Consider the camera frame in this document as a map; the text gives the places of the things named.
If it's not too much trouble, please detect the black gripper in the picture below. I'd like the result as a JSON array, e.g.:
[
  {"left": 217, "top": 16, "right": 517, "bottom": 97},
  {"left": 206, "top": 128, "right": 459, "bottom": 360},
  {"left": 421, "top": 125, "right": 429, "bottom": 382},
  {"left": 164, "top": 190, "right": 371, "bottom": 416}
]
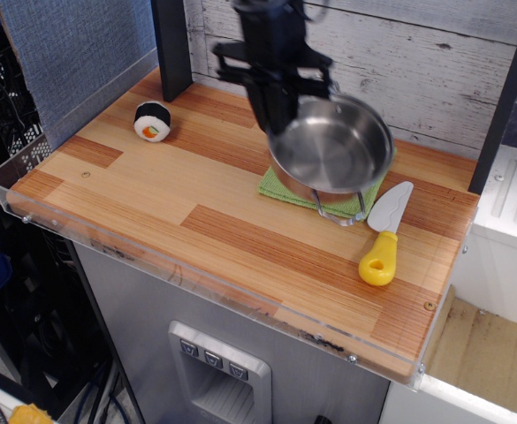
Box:
[{"left": 213, "top": 6, "right": 332, "bottom": 134}]

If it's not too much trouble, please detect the stainless steel pot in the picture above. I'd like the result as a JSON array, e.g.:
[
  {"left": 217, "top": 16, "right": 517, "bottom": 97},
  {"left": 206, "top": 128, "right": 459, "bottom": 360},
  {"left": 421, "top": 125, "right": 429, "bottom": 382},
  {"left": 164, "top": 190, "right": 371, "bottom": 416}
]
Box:
[{"left": 268, "top": 94, "right": 394, "bottom": 227}]

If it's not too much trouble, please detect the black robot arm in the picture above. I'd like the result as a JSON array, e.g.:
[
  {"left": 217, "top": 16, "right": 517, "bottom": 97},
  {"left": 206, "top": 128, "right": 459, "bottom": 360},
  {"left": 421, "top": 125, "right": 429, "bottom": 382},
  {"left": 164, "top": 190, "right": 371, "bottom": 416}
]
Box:
[{"left": 213, "top": 1, "right": 332, "bottom": 135}]

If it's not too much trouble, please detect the plush sushi roll toy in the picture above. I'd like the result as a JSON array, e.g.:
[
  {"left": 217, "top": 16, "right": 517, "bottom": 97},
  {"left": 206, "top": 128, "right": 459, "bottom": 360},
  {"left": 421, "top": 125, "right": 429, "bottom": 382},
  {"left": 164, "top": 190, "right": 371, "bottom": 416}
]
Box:
[{"left": 133, "top": 101, "right": 171, "bottom": 142}]

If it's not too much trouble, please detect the green cloth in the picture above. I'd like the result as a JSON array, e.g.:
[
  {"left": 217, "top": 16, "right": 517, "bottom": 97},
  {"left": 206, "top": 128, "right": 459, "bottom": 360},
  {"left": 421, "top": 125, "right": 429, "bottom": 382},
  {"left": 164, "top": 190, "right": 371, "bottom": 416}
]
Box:
[{"left": 258, "top": 154, "right": 384, "bottom": 221}]

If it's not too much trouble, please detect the blue fabric panel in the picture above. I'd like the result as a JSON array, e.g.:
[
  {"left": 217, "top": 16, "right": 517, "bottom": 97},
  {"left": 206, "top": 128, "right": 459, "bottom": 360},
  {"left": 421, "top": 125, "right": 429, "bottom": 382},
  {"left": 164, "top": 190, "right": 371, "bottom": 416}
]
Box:
[{"left": 0, "top": 0, "right": 157, "bottom": 149}]

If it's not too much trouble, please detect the black plastic crate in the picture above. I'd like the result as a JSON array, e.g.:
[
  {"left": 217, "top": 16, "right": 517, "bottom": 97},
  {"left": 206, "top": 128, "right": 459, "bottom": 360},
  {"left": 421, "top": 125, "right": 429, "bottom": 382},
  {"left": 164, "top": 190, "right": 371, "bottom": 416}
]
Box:
[{"left": 0, "top": 48, "right": 43, "bottom": 163}]

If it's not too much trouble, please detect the clear acrylic edge guard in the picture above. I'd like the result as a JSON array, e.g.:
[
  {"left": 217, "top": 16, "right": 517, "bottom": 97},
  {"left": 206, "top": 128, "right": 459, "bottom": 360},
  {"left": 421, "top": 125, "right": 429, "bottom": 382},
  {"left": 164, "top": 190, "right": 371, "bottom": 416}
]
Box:
[{"left": 0, "top": 71, "right": 478, "bottom": 385}]

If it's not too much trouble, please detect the silver toy fridge cabinet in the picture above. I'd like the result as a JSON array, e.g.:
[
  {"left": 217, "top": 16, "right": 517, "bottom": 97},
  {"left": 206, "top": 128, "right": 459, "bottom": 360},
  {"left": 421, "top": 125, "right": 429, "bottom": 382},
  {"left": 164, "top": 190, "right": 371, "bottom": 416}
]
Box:
[{"left": 77, "top": 246, "right": 389, "bottom": 423}]

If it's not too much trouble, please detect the white toy sink unit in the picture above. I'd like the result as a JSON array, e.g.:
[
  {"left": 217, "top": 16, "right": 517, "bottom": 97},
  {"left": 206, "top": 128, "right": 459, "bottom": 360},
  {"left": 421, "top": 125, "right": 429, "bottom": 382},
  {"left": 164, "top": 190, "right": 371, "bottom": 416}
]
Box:
[{"left": 450, "top": 146, "right": 517, "bottom": 323}]

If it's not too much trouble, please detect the grey ice dispenser panel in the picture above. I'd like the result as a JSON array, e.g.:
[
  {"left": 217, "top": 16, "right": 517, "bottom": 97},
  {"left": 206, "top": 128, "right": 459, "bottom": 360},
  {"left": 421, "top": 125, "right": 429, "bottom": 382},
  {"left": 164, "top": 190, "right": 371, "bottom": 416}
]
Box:
[{"left": 168, "top": 321, "right": 273, "bottom": 423}]

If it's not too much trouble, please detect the yellow object at corner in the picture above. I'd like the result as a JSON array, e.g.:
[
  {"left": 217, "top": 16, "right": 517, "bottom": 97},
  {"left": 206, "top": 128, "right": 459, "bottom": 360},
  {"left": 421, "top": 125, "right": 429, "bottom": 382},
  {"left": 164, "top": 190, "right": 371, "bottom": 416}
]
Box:
[{"left": 8, "top": 404, "right": 54, "bottom": 424}]

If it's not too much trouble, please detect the dark left post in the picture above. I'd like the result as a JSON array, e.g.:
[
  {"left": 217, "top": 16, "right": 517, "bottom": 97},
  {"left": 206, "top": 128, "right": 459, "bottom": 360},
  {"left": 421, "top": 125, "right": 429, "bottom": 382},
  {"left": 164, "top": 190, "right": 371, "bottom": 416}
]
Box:
[{"left": 150, "top": 0, "right": 193, "bottom": 102}]

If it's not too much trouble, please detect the dark post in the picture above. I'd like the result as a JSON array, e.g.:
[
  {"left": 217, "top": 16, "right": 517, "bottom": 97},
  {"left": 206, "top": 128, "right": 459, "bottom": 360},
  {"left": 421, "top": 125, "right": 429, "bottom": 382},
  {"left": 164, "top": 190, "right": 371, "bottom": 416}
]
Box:
[
  {"left": 150, "top": 0, "right": 193, "bottom": 102},
  {"left": 468, "top": 47, "right": 517, "bottom": 194}
]

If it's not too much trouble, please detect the yellow handled toy knife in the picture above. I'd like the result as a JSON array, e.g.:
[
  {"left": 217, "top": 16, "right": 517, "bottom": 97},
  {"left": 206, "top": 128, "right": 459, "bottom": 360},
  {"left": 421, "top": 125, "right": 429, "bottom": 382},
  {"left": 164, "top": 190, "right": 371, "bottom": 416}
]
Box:
[{"left": 359, "top": 181, "right": 414, "bottom": 286}]

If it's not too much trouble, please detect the dark right post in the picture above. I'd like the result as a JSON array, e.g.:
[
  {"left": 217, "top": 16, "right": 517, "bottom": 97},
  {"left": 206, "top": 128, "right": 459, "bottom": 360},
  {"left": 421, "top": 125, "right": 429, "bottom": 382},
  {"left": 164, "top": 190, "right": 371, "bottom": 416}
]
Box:
[{"left": 468, "top": 47, "right": 517, "bottom": 194}]

